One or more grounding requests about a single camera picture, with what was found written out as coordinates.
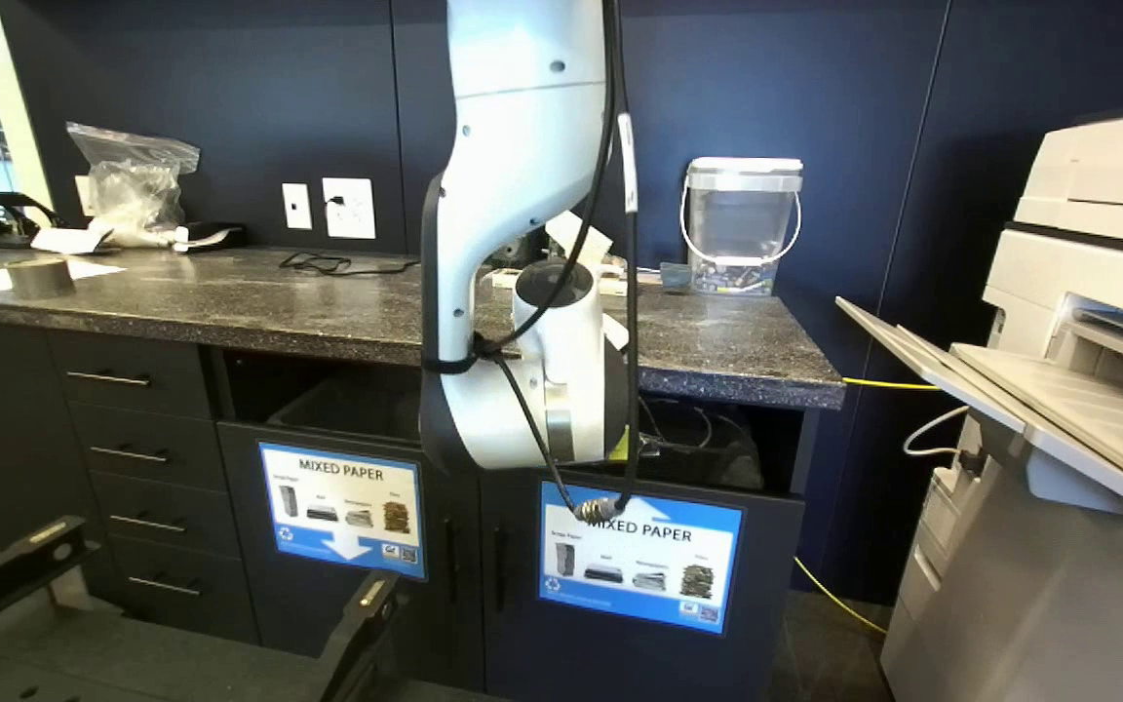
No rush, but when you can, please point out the white folded paper piece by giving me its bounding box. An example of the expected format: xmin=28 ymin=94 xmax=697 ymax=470
xmin=28 ymin=224 xmax=116 ymax=259

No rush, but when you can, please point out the large white wall outlet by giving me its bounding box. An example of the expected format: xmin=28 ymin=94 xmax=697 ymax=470
xmin=320 ymin=177 xmax=381 ymax=245

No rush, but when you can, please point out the black drawer with metal handle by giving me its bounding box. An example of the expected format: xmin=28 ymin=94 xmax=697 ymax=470
xmin=42 ymin=328 xmax=219 ymax=421
xmin=75 ymin=475 xmax=244 ymax=561
xmin=63 ymin=410 xmax=229 ymax=497
xmin=84 ymin=544 xmax=257 ymax=642

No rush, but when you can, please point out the white cable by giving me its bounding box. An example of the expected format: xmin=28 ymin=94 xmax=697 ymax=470
xmin=899 ymin=403 xmax=975 ymax=463

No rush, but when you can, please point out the blue sign with down arrow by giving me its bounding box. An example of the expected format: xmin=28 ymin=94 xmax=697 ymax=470
xmin=253 ymin=436 xmax=432 ymax=587

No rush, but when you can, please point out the black stand leg orange tip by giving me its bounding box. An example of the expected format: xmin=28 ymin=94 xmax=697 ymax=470
xmin=0 ymin=510 xmax=93 ymax=680

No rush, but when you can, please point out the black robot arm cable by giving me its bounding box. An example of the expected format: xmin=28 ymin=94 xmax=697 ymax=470
xmin=417 ymin=0 xmax=652 ymax=527

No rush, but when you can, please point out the black lined waste bin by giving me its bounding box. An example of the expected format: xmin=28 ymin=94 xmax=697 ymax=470
xmin=635 ymin=399 xmax=771 ymax=499

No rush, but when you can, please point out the black cable on counter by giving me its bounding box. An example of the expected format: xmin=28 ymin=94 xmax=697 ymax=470
xmin=277 ymin=245 xmax=426 ymax=282

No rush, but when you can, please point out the white office printer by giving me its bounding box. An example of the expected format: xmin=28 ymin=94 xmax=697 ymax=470
xmin=831 ymin=111 xmax=1123 ymax=702

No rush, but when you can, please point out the clear plastic bucket with lid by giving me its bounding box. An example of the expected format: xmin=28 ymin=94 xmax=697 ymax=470
xmin=675 ymin=152 xmax=809 ymax=304

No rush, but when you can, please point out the clear plastic bag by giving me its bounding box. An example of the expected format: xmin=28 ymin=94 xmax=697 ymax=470
xmin=63 ymin=116 xmax=205 ymax=251

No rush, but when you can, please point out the yellow cable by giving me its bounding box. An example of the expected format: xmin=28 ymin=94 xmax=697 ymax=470
xmin=788 ymin=375 xmax=944 ymax=642

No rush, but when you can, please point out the small white wall plate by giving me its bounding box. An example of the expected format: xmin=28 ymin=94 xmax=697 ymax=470
xmin=277 ymin=180 xmax=315 ymax=237

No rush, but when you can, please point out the small grey box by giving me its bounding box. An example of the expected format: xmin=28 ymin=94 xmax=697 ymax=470
xmin=654 ymin=259 xmax=697 ymax=297

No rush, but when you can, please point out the blue sign with up arrow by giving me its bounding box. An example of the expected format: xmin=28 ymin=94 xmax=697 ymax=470
xmin=535 ymin=475 xmax=748 ymax=639

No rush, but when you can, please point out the black counter cabinet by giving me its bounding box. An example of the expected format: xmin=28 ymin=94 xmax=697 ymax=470
xmin=0 ymin=245 xmax=851 ymax=702

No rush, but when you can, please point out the small white paper slip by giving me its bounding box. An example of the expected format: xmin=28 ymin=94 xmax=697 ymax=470
xmin=63 ymin=252 xmax=124 ymax=282

